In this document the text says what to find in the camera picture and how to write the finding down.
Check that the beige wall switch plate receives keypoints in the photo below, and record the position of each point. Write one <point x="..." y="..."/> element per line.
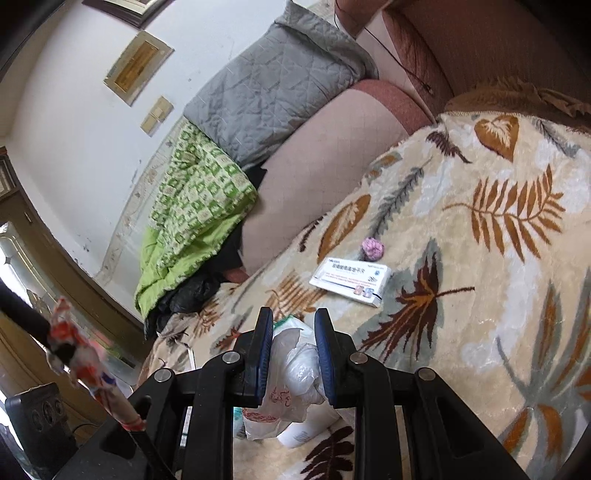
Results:
<point x="156" y="115"/>

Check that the long white medicine box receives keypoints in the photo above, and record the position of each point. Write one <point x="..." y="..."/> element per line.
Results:
<point x="360" y="281"/>

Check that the white tissue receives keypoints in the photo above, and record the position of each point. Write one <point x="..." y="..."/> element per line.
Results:
<point x="294" y="408"/>

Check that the black power strip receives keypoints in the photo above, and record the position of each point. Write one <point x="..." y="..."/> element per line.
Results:
<point x="40" y="421"/>

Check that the leaf pattern fleece blanket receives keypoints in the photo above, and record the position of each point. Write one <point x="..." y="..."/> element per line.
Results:
<point x="485" y="219"/>

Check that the small pink crumpled paper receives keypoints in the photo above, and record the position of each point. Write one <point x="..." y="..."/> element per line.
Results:
<point x="373" y="249"/>

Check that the grey quilted cushion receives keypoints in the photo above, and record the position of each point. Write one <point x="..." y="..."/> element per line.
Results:
<point x="257" y="100"/>

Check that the framed wall picture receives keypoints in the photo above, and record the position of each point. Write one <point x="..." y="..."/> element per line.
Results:
<point x="135" y="13"/>

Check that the pink beige pillow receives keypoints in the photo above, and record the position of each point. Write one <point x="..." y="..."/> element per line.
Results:
<point x="323" y="161"/>

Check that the black cloth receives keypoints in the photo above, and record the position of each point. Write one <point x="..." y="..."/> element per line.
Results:
<point x="191" y="295"/>

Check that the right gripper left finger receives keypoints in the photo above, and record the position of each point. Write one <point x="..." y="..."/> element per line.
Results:
<point x="189" y="418"/>

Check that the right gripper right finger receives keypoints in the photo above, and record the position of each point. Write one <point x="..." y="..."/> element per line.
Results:
<point x="446" y="440"/>

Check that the green patterned quilt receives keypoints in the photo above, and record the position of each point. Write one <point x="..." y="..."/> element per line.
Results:
<point x="201" y="198"/>

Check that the gold framed wall panel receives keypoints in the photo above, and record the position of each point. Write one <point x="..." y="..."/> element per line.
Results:
<point x="137" y="64"/>

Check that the brown bed throw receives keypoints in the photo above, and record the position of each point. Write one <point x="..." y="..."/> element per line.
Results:
<point x="513" y="95"/>

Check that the folded floral umbrella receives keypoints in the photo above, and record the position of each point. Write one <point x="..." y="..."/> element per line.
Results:
<point x="69" y="349"/>

